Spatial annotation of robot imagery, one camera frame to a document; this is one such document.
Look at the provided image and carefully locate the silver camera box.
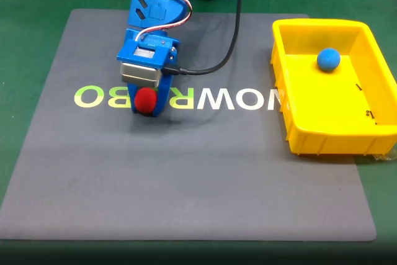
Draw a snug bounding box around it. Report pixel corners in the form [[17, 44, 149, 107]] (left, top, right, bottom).
[[120, 61, 163, 88]]

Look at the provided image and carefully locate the grey mat with lettering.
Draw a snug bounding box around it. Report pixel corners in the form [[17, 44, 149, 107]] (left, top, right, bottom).
[[0, 9, 378, 242]]

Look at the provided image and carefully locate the red ball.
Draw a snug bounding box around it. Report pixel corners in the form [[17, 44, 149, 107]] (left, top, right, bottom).
[[133, 87, 158, 114]]

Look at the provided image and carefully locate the yellow plastic bin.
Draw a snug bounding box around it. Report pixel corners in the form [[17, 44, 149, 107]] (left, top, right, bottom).
[[270, 19, 397, 156]]

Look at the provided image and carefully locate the clear plastic wrap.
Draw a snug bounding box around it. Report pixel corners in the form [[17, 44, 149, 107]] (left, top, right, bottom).
[[373, 152, 397, 163]]

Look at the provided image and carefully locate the blue ball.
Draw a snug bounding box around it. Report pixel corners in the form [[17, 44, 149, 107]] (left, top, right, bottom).
[[316, 47, 342, 73]]

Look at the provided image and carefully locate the thick black camera cable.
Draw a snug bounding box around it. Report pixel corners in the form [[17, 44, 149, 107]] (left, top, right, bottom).
[[163, 0, 243, 76]]

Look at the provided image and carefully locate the white servo wire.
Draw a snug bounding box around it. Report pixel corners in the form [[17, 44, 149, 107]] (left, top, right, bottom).
[[135, 0, 194, 42]]

